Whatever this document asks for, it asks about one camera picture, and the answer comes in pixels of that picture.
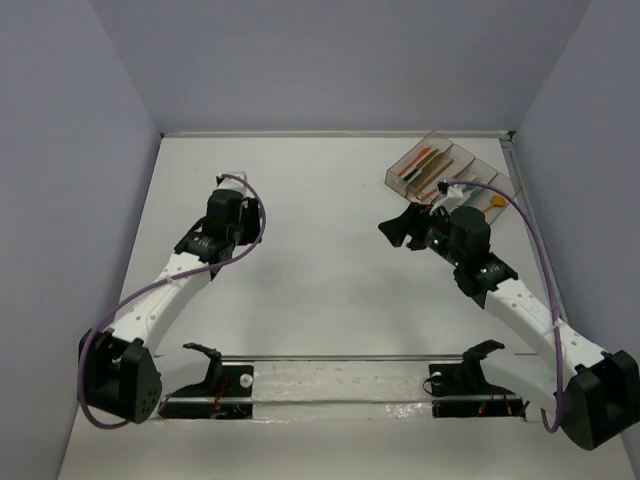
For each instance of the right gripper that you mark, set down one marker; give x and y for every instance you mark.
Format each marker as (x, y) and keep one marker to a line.
(413, 221)

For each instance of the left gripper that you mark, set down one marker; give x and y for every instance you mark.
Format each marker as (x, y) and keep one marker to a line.
(252, 220)

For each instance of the orange-red chopstick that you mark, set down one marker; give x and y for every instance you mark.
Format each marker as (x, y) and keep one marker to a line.
(436, 189)

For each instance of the orange plastic knife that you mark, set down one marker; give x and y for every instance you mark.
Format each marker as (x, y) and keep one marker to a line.
(410, 164)

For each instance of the gold knife dark handle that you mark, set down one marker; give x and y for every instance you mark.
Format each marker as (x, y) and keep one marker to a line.
(419, 167)

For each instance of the teal fork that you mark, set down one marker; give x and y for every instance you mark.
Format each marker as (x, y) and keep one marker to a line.
(470, 194)

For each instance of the orange spoon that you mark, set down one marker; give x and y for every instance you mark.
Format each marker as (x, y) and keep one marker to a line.
(496, 203)

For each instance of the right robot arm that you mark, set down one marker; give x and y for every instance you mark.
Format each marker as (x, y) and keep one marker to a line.
(592, 395)

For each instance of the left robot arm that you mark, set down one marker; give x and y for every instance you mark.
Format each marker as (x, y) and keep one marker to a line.
(118, 371)

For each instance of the clear compartment organizer box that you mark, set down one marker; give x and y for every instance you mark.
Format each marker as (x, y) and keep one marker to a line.
(477, 172)

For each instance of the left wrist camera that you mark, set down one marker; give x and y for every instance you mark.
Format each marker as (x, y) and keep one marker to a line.
(232, 181)

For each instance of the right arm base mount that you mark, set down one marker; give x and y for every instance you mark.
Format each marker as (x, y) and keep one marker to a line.
(454, 396)

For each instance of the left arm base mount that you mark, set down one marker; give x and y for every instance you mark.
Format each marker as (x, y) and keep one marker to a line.
(225, 390)

